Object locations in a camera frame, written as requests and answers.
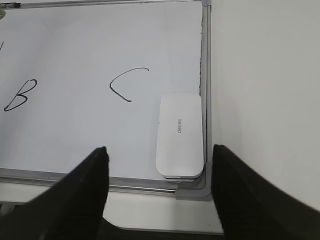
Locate white whiteboard eraser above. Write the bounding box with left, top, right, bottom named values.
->
left=155, top=93, right=204, bottom=180

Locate green round magnet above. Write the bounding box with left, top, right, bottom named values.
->
left=0, top=9, right=6, bottom=20

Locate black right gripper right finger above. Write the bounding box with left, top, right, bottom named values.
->
left=211, top=144, right=320, bottom=240

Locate black marker on board frame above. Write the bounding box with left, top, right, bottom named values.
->
left=0, top=2, right=21, bottom=10

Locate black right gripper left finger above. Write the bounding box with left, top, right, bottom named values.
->
left=0, top=146, right=110, bottom=240

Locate white framed whiteboard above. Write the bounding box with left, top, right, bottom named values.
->
left=0, top=0, right=212, bottom=201

